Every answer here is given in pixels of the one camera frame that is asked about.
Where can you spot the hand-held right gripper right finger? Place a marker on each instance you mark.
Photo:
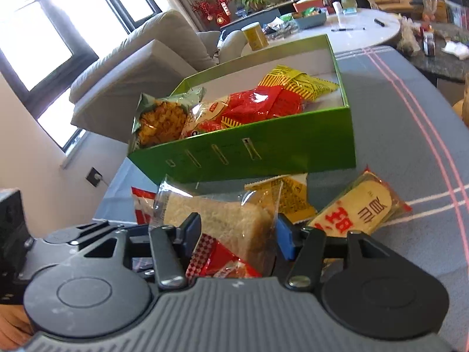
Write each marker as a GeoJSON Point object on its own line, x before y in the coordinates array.
{"type": "Point", "coordinates": [284, 238]}

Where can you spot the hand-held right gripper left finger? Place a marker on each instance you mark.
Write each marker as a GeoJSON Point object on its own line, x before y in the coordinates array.
{"type": "Point", "coordinates": [192, 233]}

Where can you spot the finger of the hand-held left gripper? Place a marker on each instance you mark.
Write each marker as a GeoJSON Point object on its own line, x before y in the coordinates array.
{"type": "Point", "coordinates": [69, 236]}

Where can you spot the clear bread slice packet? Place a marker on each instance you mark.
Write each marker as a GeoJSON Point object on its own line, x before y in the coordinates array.
{"type": "Point", "coordinates": [227, 216]}

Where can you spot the red checkered snack packet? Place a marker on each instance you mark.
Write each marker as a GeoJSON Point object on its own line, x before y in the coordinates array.
{"type": "Point", "coordinates": [220, 260]}

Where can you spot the small yellow snack packet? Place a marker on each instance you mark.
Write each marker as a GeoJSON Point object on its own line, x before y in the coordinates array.
{"type": "Point", "coordinates": [293, 198]}

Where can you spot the beige cake packet red print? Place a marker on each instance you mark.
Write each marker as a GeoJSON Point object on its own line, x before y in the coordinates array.
{"type": "Point", "coordinates": [359, 201]}

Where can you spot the green cardboard box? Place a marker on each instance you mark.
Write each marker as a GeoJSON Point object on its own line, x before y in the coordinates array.
{"type": "Point", "coordinates": [256, 154]}

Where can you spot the green bag of orange snacks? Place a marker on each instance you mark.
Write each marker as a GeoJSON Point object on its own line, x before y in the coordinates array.
{"type": "Point", "coordinates": [161, 121]}

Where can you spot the red packet of round cakes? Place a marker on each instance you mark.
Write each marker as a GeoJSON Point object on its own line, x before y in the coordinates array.
{"type": "Point", "coordinates": [256, 106]}

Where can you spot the large yellow snack packet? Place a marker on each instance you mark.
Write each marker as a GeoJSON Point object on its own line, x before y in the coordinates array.
{"type": "Point", "coordinates": [293, 80]}

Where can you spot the person's left forearm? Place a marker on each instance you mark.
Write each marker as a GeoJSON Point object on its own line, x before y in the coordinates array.
{"type": "Point", "coordinates": [13, 322]}

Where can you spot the red and white packet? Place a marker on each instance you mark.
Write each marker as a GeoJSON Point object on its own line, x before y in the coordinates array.
{"type": "Point", "coordinates": [141, 205]}

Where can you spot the blue striped tablecloth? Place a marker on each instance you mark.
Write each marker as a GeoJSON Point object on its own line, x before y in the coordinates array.
{"type": "Point", "coordinates": [403, 135]}

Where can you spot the beige sofa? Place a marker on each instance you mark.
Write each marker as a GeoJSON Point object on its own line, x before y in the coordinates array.
{"type": "Point", "coordinates": [146, 62]}

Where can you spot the yellow canister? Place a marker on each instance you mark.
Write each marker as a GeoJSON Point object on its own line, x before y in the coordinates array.
{"type": "Point", "coordinates": [254, 36]}

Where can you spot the pile of dark wrappers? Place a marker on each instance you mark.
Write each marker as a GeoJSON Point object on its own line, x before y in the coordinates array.
{"type": "Point", "coordinates": [278, 29]}

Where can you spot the dark framed window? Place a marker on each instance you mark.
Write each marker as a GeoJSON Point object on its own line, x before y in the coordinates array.
{"type": "Point", "coordinates": [22, 25]}

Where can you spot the black pen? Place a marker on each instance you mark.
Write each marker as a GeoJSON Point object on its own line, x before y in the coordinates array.
{"type": "Point", "coordinates": [348, 29]}

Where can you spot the blue basin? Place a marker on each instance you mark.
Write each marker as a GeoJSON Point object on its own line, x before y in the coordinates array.
{"type": "Point", "coordinates": [309, 20]}

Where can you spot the white round table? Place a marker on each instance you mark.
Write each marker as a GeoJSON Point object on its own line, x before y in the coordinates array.
{"type": "Point", "coordinates": [366, 31]}

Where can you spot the red flower decoration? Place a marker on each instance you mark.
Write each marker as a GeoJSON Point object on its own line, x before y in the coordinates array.
{"type": "Point", "coordinates": [212, 5]}

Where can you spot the dark side table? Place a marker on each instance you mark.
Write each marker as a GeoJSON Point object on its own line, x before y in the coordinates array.
{"type": "Point", "coordinates": [439, 68]}

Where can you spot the orange box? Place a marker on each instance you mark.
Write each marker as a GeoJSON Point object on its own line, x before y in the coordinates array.
{"type": "Point", "coordinates": [307, 5]}

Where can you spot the clear plastic bag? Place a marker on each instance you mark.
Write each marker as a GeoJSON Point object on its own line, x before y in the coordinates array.
{"type": "Point", "coordinates": [408, 38]}

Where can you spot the black marker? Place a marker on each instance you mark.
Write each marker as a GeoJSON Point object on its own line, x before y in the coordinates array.
{"type": "Point", "coordinates": [379, 22]}

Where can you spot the white cup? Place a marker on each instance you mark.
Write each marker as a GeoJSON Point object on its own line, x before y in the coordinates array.
{"type": "Point", "coordinates": [337, 8]}

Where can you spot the small glass jar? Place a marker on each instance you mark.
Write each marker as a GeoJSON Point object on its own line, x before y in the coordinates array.
{"type": "Point", "coordinates": [429, 44]}

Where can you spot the open cardboard box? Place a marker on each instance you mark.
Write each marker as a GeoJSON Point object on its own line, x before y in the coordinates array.
{"type": "Point", "coordinates": [388, 5]}

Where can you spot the white tissue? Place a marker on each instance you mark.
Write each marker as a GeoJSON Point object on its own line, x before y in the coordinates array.
{"type": "Point", "coordinates": [456, 49]}

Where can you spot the clear storage box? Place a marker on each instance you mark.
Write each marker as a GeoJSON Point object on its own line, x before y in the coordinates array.
{"type": "Point", "coordinates": [458, 11]}

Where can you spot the wall socket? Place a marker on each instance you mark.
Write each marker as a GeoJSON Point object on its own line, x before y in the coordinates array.
{"type": "Point", "coordinates": [94, 176]}

